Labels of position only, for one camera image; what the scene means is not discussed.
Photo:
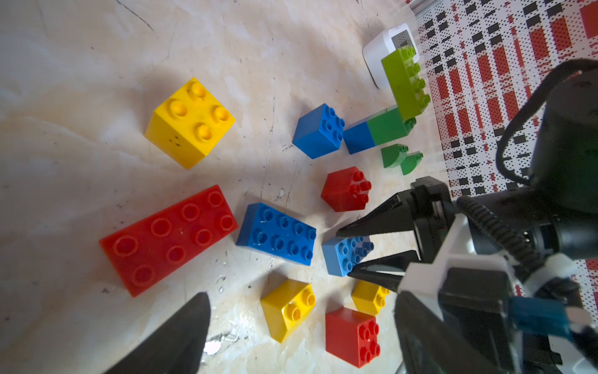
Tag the lime green long lego brick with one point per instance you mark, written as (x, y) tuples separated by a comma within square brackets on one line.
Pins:
[(406, 85)]

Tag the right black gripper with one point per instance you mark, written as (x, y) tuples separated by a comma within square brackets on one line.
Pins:
[(444, 241)]

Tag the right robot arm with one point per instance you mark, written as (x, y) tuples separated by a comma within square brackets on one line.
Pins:
[(490, 288)]

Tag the green square lego brick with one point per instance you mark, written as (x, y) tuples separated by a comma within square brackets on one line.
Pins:
[(389, 125)]

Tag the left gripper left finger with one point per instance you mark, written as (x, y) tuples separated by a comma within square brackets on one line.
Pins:
[(176, 346)]

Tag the yellow tall lego brick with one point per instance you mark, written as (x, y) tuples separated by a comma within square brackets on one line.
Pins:
[(189, 124)]

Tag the light blue long lego brick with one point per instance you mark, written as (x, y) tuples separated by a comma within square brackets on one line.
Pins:
[(342, 255)]

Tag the green curved lego brick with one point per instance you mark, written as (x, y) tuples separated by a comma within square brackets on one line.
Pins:
[(411, 162), (394, 155)]

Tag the blue square lego brick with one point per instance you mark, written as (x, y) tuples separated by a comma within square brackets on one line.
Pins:
[(320, 132)]

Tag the red long lego brick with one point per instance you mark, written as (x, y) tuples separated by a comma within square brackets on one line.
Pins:
[(146, 252)]

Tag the yellow square lego brick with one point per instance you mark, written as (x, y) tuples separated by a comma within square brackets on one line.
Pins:
[(287, 307)]

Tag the red small lego brick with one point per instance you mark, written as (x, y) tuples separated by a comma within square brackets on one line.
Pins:
[(346, 190)]

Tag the red square lego brick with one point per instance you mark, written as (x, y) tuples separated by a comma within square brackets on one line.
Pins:
[(352, 336)]

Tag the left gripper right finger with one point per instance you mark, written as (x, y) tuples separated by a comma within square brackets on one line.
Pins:
[(429, 346)]

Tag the white digital clock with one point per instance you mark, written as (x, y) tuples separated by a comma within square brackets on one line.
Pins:
[(383, 45)]

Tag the yellow small lego brick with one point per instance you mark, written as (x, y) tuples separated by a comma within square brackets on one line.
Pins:
[(370, 298)]

